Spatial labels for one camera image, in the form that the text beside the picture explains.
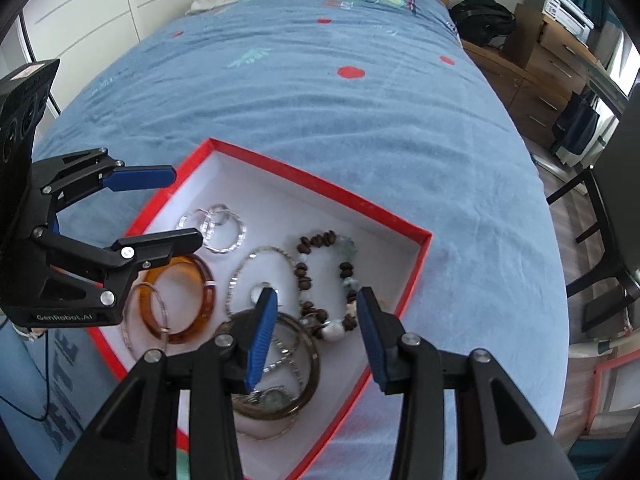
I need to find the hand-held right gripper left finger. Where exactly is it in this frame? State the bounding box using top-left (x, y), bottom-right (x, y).
top-left (52, 287), bottom-right (279, 480)

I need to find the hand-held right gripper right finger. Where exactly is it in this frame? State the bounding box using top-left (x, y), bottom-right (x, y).
top-left (355, 287), bottom-right (577, 480)

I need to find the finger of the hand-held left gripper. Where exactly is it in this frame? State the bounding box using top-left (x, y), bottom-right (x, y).
top-left (31, 147), bottom-right (177, 212)
top-left (31, 228), bottom-right (204, 307)

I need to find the twisted silver bracelet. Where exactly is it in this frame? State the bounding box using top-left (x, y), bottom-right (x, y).
top-left (202, 203), bottom-right (249, 255)
top-left (177, 208), bottom-right (217, 237)

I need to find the brown beaded bracelet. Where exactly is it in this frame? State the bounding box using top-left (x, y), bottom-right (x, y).
top-left (295, 230), bottom-right (361, 344)

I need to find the dark brown bangle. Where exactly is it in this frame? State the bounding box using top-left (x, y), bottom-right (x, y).
top-left (212, 310), bottom-right (321, 419)

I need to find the silver ring with stone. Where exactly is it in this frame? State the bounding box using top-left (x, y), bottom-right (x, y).
top-left (251, 283), bottom-right (279, 306)

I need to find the silver wristwatch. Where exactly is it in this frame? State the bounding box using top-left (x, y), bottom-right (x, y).
top-left (231, 384), bottom-right (297, 408)

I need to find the amber bangle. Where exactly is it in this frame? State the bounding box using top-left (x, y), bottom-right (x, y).
top-left (139, 254), bottom-right (217, 345)

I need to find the silver chain necklace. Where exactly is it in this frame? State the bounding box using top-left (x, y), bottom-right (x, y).
top-left (225, 246), bottom-right (306, 386)

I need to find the red cardboard box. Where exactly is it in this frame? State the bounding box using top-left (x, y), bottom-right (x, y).
top-left (87, 137), bottom-right (433, 480)

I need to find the thin silver bangle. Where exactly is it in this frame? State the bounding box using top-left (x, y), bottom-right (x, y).
top-left (121, 282), bottom-right (174, 357)

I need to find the white wardrobe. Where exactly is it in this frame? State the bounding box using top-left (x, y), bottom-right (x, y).
top-left (0, 0), bottom-right (197, 116)

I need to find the printed blue blanket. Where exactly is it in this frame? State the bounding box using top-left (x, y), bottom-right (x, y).
top-left (32, 0), bottom-right (571, 480)

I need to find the black chair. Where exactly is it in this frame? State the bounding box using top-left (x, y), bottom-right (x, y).
top-left (546, 79), bottom-right (640, 334)

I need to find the dark hanging bag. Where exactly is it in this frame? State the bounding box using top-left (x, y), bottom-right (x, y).
top-left (551, 92), bottom-right (602, 167)

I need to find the wooden drawer cabinet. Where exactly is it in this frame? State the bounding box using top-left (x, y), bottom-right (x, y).
top-left (462, 4), bottom-right (592, 147)

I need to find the black backpack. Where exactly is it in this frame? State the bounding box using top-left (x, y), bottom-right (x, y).
top-left (449, 0), bottom-right (517, 49)

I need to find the white printer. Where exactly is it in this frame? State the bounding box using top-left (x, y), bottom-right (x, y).
top-left (524, 0), bottom-right (597, 45)

